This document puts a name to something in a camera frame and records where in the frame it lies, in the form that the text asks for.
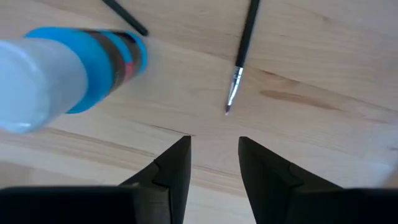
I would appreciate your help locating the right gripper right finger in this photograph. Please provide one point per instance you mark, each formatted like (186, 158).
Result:
(264, 186)

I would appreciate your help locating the black paintbrush silver ferrule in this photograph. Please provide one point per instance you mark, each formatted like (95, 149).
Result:
(245, 40)
(130, 21)

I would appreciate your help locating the small sky blue paint bottle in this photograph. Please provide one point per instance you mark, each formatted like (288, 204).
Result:
(90, 62)

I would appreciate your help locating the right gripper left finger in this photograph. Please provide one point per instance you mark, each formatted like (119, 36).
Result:
(174, 174)

